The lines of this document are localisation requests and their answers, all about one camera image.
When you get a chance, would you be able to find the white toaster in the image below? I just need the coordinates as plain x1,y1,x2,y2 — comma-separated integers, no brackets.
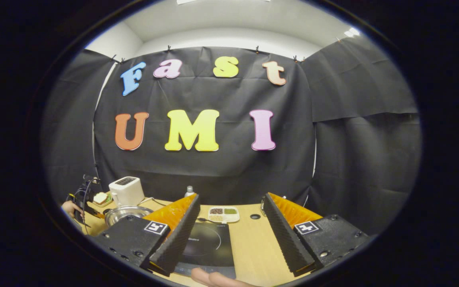
109,177,145,206

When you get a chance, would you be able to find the white divided bean plate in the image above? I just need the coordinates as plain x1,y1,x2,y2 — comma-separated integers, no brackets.
208,206,240,223

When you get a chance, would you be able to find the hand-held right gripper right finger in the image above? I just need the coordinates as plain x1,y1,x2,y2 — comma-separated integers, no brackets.
263,193,370,277

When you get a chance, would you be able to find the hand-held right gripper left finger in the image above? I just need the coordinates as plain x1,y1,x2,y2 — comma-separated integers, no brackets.
94,194,201,277

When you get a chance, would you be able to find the stainless steel pot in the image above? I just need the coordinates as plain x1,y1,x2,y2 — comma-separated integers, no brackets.
104,206,154,227

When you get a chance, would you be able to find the large ceiling light panel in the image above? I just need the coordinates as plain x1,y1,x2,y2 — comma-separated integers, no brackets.
177,0,272,4

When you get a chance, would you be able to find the black induction cooktop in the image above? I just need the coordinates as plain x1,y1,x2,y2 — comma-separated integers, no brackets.
174,222,237,279

